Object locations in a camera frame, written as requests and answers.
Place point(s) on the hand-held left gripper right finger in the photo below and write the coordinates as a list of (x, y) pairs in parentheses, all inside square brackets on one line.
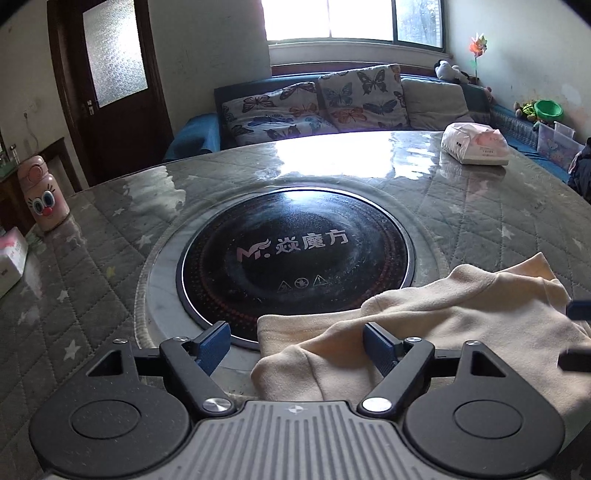
[(381, 345)]

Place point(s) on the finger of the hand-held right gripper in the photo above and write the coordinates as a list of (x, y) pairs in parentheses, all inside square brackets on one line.
[(577, 361), (581, 308)]

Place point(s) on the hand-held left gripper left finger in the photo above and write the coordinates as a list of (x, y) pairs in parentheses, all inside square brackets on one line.
[(214, 345)]

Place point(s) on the cream long-sleeve garment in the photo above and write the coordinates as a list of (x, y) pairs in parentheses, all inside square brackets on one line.
[(461, 314)]

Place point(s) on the round black induction cooktop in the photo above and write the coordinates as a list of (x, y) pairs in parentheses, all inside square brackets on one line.
[(300, 221)]

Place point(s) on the clear plastic storage box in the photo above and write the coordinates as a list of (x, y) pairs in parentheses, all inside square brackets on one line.
[(558, 143)]

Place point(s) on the white pink tissue pack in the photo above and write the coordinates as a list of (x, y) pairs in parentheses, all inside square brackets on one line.
[(471, 145)]

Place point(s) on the green plastic bowl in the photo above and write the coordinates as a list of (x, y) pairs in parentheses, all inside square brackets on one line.
[(548, 108)]

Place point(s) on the green plush toy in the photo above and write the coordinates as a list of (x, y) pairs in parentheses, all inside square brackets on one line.
[(526, 110)]

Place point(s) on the blue sofa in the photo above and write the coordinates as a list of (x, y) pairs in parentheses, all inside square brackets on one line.
[(194, 138)]

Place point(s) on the white pink cardboard box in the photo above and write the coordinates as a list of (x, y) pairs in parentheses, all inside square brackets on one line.
[(11, 258)]

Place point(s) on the pink cartoon-face bottle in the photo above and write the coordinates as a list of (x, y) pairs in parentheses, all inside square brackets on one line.
[(44, 203)]

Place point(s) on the dark wooden glass-panel door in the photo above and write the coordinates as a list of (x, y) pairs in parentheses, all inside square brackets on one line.
[(120, 138)]

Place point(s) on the blue grey cushion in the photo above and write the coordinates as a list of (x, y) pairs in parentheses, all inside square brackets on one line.
[(475, 99)]

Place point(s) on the small pink plush toy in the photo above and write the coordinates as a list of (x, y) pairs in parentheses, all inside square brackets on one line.
[(487, 91)]

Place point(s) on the long butterfly print pillow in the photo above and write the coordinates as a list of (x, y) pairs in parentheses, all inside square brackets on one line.
[(272, 115)]

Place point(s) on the square butterfly print pillow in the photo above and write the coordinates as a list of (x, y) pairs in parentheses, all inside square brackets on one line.
[(360, 97)]

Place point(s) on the panda plush toy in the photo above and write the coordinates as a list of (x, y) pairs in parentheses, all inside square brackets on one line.
[(445, 70)]

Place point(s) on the small bottle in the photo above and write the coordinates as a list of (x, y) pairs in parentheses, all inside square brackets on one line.
[(15, 153)]

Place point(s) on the colourful pinwheel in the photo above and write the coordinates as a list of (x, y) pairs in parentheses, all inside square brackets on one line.
[(478, 46)]

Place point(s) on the window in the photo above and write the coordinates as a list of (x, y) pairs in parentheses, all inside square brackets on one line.
[(415, 23)]

